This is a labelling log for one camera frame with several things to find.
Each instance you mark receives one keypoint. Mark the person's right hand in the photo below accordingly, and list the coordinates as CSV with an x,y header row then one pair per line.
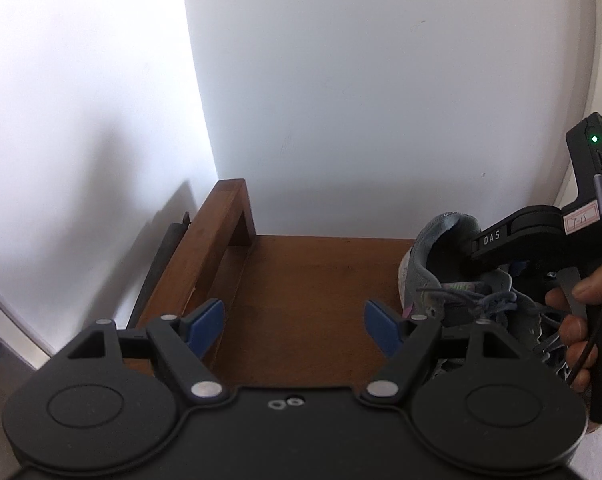
x,y
601,287

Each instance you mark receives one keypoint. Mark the grey sneaker with pink logo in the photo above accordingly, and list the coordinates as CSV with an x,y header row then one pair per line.
x,y
431,260

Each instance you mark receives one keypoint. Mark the brown wooden shoe rack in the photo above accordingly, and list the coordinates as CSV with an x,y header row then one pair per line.
x,y
306,300

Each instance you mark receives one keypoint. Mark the black rod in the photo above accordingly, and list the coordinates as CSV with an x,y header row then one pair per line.
x,y
166,246

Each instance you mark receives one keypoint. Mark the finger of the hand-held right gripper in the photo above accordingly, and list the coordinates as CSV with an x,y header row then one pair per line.
x,y
491,247

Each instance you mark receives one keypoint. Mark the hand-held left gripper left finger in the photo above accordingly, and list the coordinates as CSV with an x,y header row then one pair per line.
x,y
206,329

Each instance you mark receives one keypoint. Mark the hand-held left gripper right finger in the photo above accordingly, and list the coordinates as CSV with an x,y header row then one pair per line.
x,y
382,329

